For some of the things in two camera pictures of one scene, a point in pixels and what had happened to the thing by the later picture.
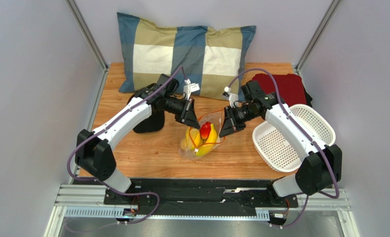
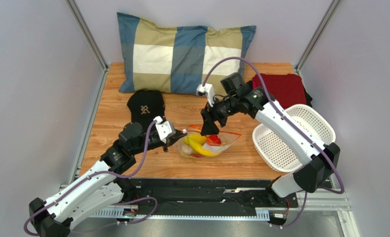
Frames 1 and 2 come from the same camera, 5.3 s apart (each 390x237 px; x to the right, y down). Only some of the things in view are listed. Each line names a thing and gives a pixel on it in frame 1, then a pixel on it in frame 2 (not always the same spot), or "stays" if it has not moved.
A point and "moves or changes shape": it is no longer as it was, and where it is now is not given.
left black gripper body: x=174 y=106 to x=150 y=143
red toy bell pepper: x=204 y=131 moves or changes shape
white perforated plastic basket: x=275 y=151 stays
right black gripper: x=230 y=116 to x=212 y=116
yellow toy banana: x=211 y=141 to x=200 y=149
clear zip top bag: x=202 y=141 moves or changes shape
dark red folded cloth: x=290 y=87 stays
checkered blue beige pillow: x=211 y=58 stays
